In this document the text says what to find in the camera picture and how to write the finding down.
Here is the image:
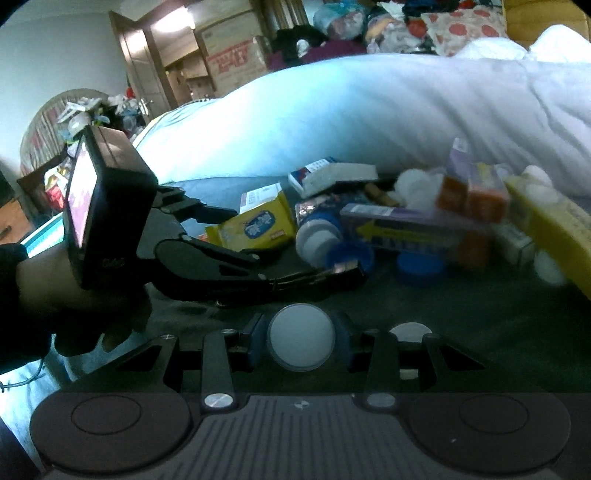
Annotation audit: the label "white cable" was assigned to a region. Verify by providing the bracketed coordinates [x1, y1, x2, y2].
[0, 355, 47, 393]

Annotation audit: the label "white round lid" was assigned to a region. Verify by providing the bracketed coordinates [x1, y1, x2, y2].
[390, 322, 432, 344]
[267, 303, 336, 372]

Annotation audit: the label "brown wooden door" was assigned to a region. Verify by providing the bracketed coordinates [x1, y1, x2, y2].
[108, 11, 178, 125]

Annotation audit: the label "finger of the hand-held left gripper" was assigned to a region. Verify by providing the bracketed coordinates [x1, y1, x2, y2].
[154, 239, 368, 308]
[157, 185, 238, 234]

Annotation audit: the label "light blue plastic basket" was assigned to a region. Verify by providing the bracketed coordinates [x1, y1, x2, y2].
[23, 217, 65, 256]

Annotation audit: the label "flat white round lid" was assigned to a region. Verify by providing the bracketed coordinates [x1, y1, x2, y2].
[390, 322, 432, 344]

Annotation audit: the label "person's left hand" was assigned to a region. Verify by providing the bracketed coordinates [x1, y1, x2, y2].
[18, 258, 153, 356]

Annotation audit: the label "orange and purple box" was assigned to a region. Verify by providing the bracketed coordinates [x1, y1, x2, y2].
[436, 138, 511, 222]

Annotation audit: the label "wooden headboard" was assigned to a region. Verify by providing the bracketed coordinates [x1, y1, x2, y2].
[501, 0, 591, 49]

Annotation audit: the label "silver blister pack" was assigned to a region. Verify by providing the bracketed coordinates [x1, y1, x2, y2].
[295, 194, 352, 217]

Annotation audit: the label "pile of household clutter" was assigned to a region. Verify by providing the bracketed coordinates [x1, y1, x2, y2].
[18, 88, 151, 213]

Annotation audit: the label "yellow long box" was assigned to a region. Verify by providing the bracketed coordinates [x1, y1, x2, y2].
[503, 175, 591, 301]

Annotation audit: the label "stack of cardboard boxes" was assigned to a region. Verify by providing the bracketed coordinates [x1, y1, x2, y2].
[194, 9, 269, 97]

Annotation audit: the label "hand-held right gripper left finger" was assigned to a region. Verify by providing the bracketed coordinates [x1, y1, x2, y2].
[90, 313, 273, 414]

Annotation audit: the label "pile of clothes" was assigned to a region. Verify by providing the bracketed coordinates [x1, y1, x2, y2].
[268, 0, 506, 70]

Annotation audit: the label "white duvet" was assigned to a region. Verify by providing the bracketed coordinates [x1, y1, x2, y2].
[136, 25, 591, 213]

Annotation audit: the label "blue red white box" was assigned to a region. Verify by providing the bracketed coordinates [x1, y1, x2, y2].
[288, 158, 379, 197]

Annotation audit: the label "blue and white bottle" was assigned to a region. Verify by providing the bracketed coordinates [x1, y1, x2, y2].
[295, 210, 345, 268]

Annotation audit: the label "white cotton balls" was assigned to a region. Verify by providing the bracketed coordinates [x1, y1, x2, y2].
[394, 168, 446, 210]

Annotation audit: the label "red dotted pillow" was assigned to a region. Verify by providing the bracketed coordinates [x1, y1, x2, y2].
[420, 7, 509, 56]

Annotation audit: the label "blue plastic bag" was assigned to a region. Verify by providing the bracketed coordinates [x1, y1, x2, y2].
[314, 0, 370, 38]

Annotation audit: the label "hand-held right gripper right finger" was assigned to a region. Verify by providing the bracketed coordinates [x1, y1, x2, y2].
[333, 311, 509, 409]

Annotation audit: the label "purple box with yellow arrow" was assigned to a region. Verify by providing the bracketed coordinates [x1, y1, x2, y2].
[339, 203, 490, 252]

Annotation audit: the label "yellow tissue packet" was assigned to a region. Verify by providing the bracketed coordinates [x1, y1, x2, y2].
[205, 191, 297, 252]

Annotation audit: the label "blue round cap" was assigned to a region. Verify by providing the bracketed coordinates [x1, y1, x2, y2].
[397, 251, 446, 284]

